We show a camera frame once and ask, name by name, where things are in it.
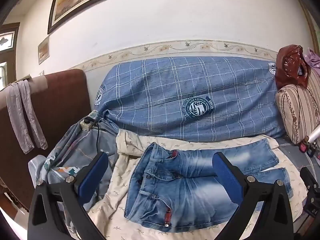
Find striped beige pillow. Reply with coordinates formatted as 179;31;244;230
275;67;320;145

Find white tube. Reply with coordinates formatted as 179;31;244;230
304;124;320;143

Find brown headboard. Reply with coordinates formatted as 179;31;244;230
0;69;92;210

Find blue denim pants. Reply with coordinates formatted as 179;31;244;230
124;137;294;233

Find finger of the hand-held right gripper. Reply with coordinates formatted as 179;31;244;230
299;166;316;190

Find black power cable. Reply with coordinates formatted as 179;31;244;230
95;120;101;153

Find wooden door with glass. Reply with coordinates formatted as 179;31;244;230
0;22;20;92

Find cream leaf-print blanket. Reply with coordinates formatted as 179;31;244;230
86;129;309;240

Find grey patterned duvet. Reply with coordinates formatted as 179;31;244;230
28;119;119;235

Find red and black clamp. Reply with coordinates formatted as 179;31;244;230
299;140;317;156

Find small framed picture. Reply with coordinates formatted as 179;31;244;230
37;35;50;65

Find blue plaid quilt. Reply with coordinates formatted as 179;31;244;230
94;56;287;142

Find purple cloth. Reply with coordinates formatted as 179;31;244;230
302;49;320;70

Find brown plastic bag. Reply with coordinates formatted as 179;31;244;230
275;44;311;90

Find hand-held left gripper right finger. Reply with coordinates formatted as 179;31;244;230
212;152;293;240

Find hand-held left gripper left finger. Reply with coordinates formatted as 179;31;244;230
27;152;109;240

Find grey hanging cloth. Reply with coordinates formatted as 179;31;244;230
5;80;48;155

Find white power strip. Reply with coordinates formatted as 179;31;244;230
79;110;98;130

